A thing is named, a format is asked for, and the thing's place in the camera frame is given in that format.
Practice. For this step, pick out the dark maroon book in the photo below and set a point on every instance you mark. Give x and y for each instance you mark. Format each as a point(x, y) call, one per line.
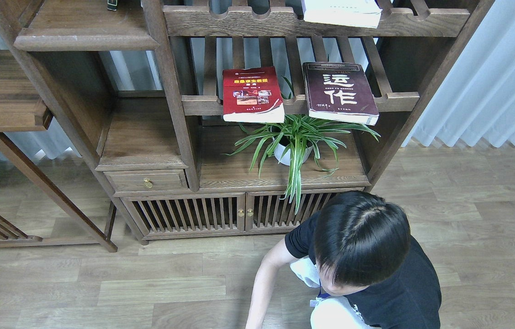
point(339, 92)

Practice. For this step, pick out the white book on top shelf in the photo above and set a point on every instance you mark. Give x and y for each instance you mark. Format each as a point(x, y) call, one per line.
point(352, 13)

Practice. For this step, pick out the small dark object on shelf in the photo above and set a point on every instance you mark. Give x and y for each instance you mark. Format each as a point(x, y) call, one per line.
point(112, 5)

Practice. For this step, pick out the white plant pot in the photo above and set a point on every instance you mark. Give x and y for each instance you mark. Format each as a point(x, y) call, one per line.
point(284, 156)

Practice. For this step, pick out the green spider plant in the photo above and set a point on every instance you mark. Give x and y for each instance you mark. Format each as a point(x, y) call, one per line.
point(297, 133)

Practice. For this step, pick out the right slatted cabinet door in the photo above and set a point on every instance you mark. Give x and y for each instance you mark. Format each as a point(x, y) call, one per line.
point(267, 212)

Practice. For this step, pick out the slatted cabinet door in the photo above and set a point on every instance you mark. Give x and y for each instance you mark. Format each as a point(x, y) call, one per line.
point(267, 212)
point(186, 216)

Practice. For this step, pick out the dark wooden bookshelf cabinet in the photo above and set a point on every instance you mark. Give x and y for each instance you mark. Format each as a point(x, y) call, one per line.
point(137, 89)

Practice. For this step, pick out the red paperback book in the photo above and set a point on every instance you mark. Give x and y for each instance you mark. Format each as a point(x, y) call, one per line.
point(252, 95)

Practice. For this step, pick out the left slatted cabinet door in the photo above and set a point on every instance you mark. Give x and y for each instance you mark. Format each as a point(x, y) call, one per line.
point(186, 216)

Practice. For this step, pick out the person in black shirt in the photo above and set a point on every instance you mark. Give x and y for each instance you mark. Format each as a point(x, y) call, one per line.
point(359, 253)

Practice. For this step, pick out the small wooden drawer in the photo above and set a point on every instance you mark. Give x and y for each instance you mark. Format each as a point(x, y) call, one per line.
point(147, 180)

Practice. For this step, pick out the white curtain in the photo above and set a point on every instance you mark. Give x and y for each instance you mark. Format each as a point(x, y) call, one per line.
point(476, 101)

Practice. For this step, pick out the wooden side table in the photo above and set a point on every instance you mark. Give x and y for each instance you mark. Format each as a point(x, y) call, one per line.
point(23, 110)

